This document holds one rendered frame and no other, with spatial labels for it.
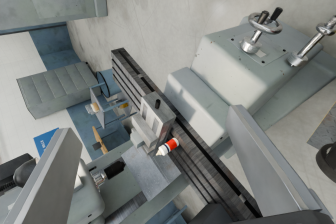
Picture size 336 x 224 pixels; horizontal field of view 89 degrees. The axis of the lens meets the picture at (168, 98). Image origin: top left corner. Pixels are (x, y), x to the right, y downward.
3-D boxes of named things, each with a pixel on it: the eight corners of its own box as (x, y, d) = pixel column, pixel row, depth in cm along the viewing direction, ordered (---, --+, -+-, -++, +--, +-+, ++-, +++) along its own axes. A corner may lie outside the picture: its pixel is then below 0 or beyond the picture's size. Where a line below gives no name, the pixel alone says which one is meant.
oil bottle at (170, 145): (174, 136, 76) (154, 149, 70) (180, 143, 74) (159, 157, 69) (172, 139, 79) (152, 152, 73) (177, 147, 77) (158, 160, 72)
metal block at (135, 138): (141, 127, 81) (130, 133, 78) (148, 137, 79) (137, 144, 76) (140, 132, 85) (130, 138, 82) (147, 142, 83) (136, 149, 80)
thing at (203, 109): (186, 64, 82) (167, 72, 76) (243, 118, 67) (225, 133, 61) (166, 119, 120) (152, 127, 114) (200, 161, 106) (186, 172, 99)
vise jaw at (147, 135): (139, 112, 79) (131, 116, 77) (158, 138, 73) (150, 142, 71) (138, 119, 84) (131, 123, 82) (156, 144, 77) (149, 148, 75)
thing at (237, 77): (272, 13, 98) (201, 32, 68) (327, 44, 85) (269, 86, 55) (215, 99, 159) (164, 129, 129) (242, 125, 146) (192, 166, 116)
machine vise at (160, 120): (155, 90, 74) (132, 100, 68) (177, 115, 67) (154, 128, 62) (147, 129, 100) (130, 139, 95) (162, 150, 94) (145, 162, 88)
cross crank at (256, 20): (267, -1, 60) (248, 3, 54) (297, 16, 55) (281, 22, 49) (243, 39, 72) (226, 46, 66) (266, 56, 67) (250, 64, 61)
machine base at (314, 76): (259, 11, 117) (242, 15, 107) (349, 64, 93) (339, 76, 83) (199, 110, 209) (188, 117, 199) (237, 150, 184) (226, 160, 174)
